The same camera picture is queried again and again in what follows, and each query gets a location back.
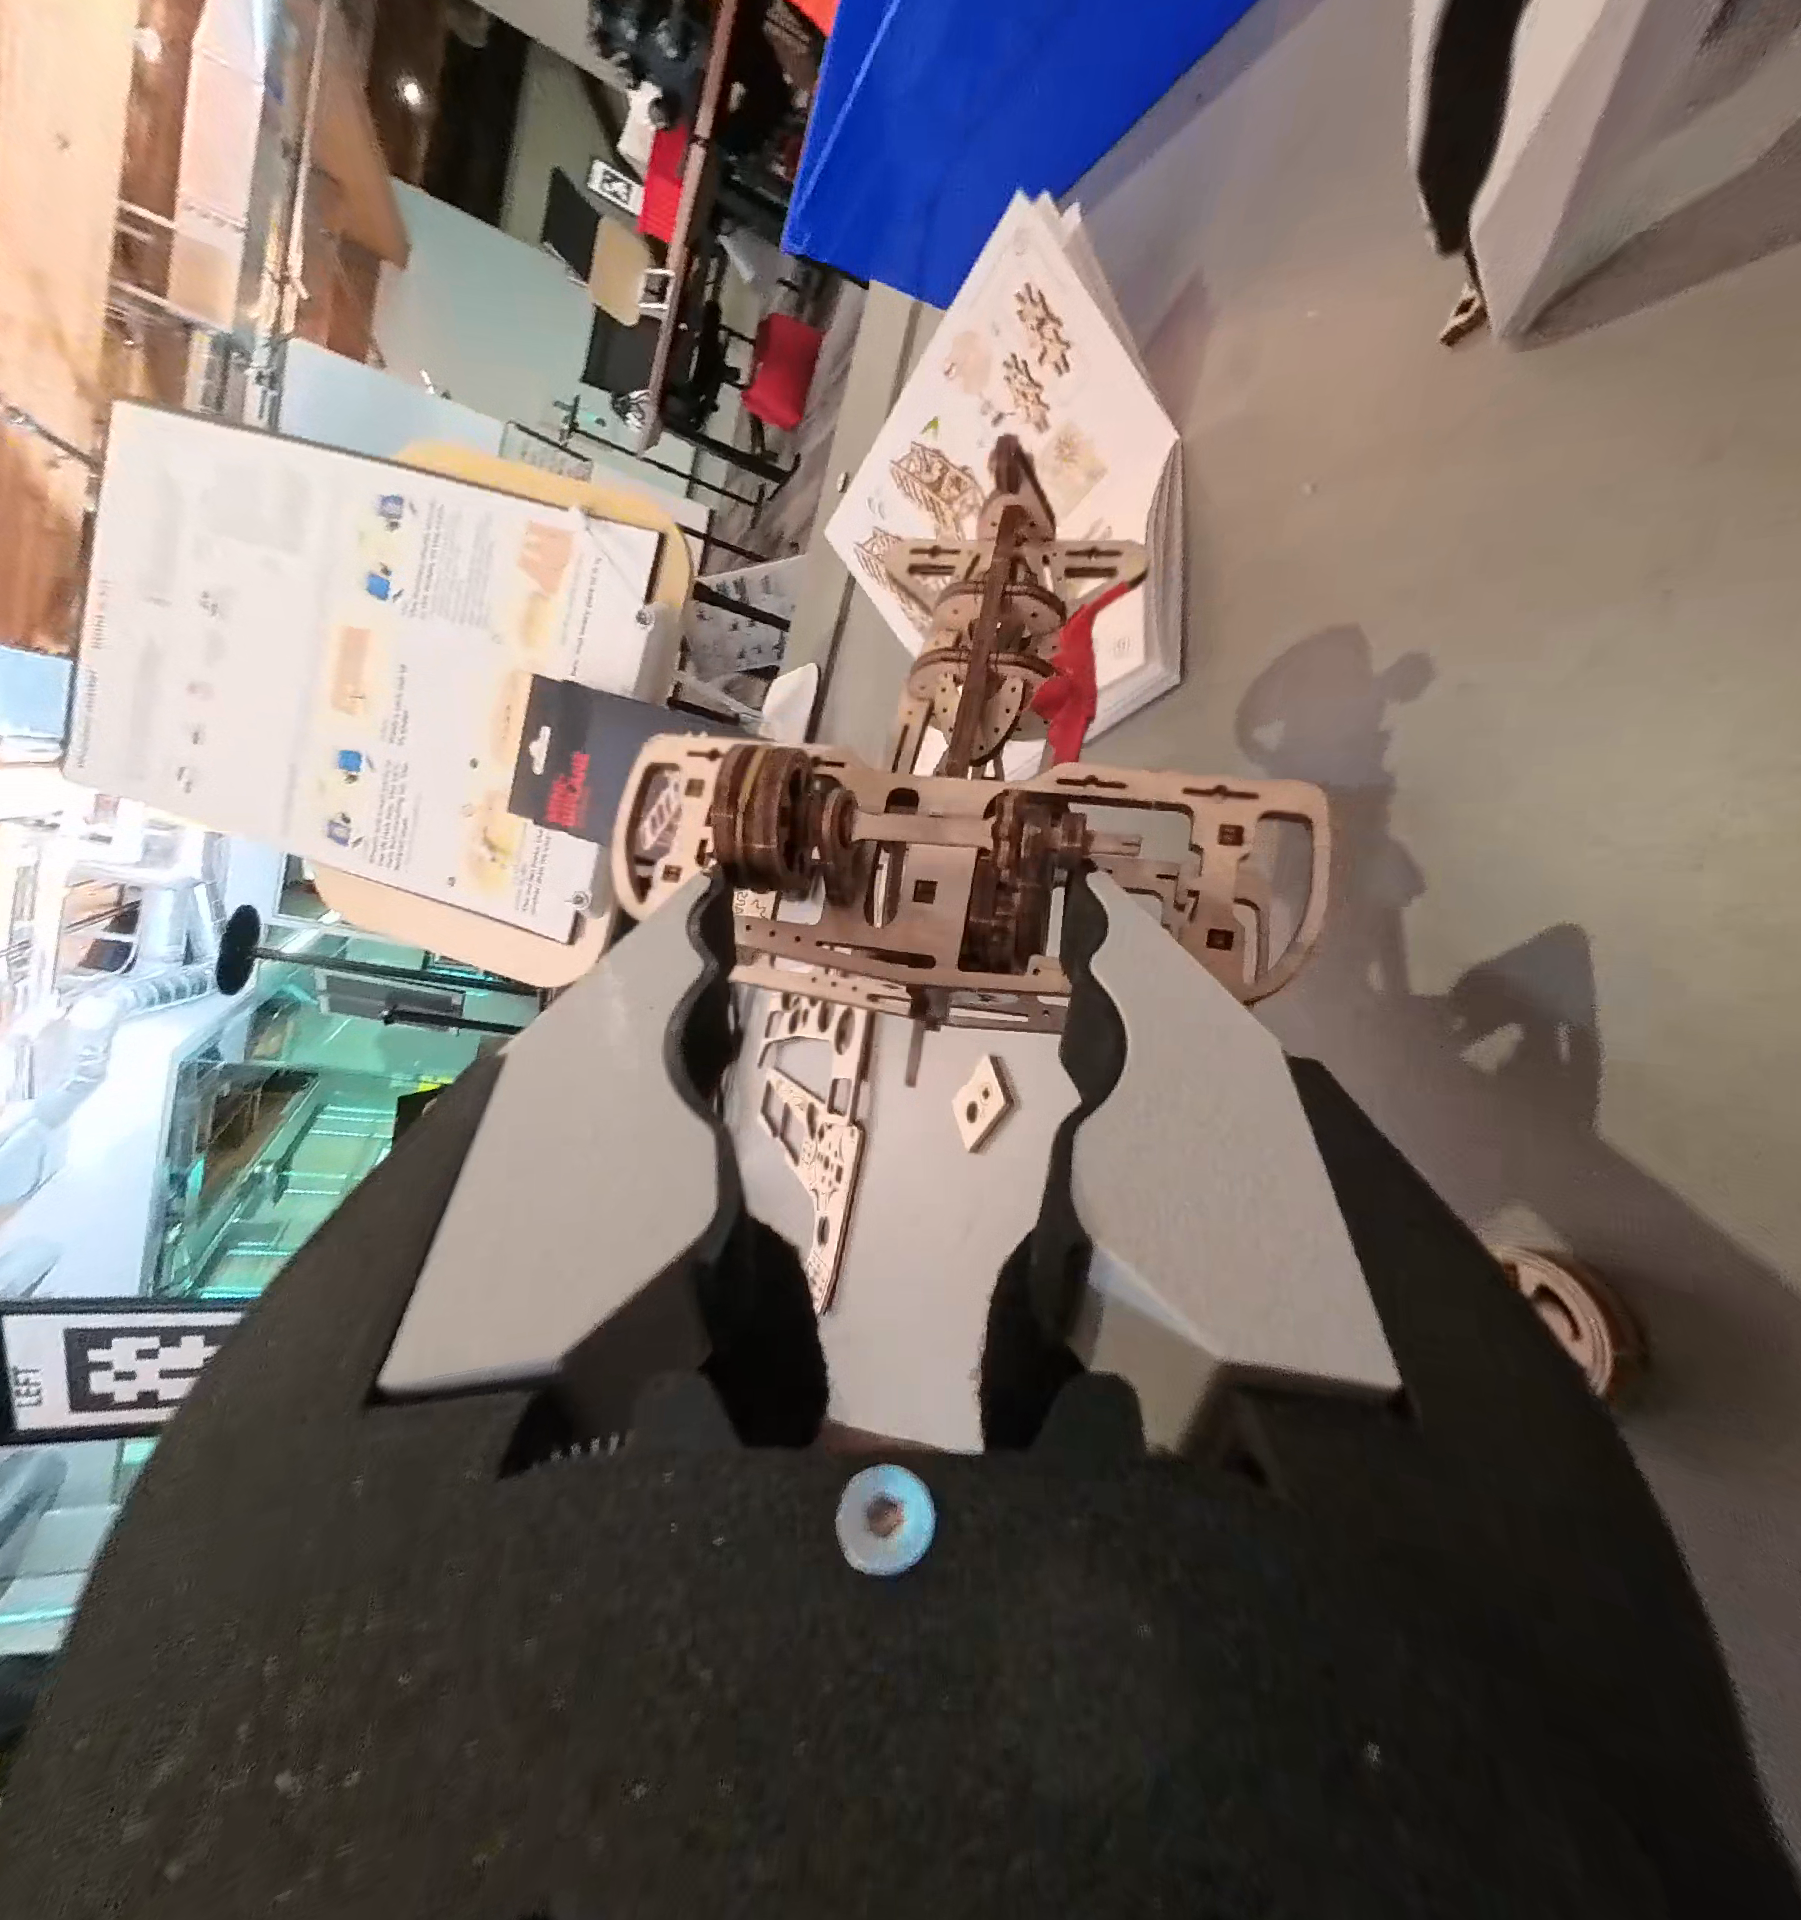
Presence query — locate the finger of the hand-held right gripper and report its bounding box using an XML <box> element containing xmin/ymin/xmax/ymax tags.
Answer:
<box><xmin>1406</xmin><ymin>0</ymin><xmax>1801</xmax><ymax>349</ymax></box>

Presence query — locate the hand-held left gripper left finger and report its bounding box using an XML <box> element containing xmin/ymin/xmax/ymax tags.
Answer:
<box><xmin>375</xmin><ymin>876</ymin><xmax>747</xmax><ymax>1395</ymax></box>

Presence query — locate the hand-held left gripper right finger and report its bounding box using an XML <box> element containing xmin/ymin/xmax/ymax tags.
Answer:
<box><xmin>1042</xmin><ymin>874</ymin><xmax>1406</xmax><ymax>1457</ymax></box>

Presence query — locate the wooden mechanical model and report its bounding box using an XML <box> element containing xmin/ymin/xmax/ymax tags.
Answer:
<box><xmin>607</xmin><ymin>434</ymin><xmax>1331</xmax><ymax>1088</ymax></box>

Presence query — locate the grey desk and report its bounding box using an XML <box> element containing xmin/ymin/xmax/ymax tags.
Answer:
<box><xmin>690</xmin><ymin>0</ymin><xmax>1801</xmax><ymax>1920</ymax></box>

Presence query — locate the wooden cut-out parts sheet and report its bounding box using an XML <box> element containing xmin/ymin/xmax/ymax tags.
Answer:
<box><xmin>755</xmin><ymin>989</ymin><xmax>865</xmax><ymax>1318</ymax></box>

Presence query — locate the small square wooden piece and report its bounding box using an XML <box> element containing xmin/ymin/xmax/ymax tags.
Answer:
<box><xmin>947</xmin><ymin>1053</ymin><xmax>1023</xmax><ymax>1157</ymax></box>

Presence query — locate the round wooden wheel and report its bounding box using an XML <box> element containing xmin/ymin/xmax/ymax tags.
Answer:
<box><xmin>1484</xmin><ymin>1245</ymin><xmax>1652</xmax><ymax>1400</ymax></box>

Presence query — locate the dark printed leaflet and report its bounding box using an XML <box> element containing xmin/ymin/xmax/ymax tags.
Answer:
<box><xmin>506</xmin><ymin>675</ymin><xmax>664</xmax><ymax>921</ymax></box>

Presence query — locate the assembly instruction booklet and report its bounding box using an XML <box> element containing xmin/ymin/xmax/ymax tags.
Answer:
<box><xmin>822</xmin><ymin>188</ymin><xmax>1190</xmax><ymax>724</ymax></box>

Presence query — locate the wooden board with instruction sheet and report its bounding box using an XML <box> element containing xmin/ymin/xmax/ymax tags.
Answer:
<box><xmin>60</xmin><ymin>397</ymin><xmax>696</xmax><ymax>991</ymax></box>

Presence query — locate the blue plastic bin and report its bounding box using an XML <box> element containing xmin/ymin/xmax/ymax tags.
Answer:
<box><xmin>778</xmin><ymin>0</ymin><xmax>1264</xmax><ymax>312</ymax></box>

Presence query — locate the wooden background table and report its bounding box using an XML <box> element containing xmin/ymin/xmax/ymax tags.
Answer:
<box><xmin>637</xmin><ymin>0</ymin><xmax>744</xmax><ymax>453</ymax></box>

